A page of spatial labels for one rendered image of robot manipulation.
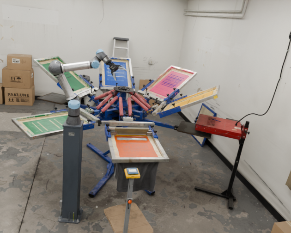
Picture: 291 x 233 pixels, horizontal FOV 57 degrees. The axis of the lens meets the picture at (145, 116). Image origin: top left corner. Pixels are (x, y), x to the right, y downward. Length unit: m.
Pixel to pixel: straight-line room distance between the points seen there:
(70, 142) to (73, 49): 4.43
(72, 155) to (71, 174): 0.23
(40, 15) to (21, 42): 0.78
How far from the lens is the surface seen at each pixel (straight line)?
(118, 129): 3.16
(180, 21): 7.43
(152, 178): 2.97
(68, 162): 3.01
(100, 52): 2.80
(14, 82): 6.92
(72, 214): 3.40
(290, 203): 3.98
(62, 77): 2.84
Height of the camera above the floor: 2.31
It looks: 20 degrees down
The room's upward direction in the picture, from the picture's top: 7 degrees clockwise
